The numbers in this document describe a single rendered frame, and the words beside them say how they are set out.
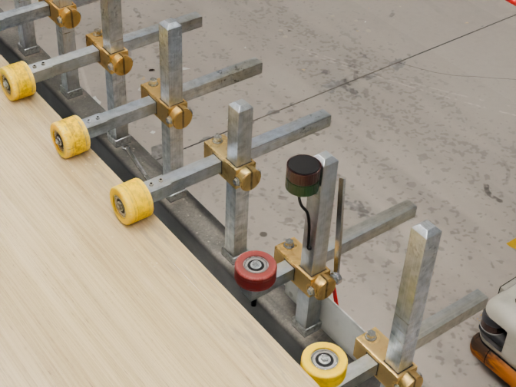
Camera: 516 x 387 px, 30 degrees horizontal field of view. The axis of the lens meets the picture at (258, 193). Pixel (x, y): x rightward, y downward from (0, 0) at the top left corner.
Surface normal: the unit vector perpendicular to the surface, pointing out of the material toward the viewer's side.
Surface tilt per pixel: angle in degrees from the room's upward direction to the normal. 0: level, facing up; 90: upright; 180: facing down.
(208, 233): 0
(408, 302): 90
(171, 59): 90
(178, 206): 0
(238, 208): 90
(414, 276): 90
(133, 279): 0
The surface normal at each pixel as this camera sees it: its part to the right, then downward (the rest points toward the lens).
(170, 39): 0.60, 0.54
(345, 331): -0.80, 0.36
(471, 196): 0.04, -0.76
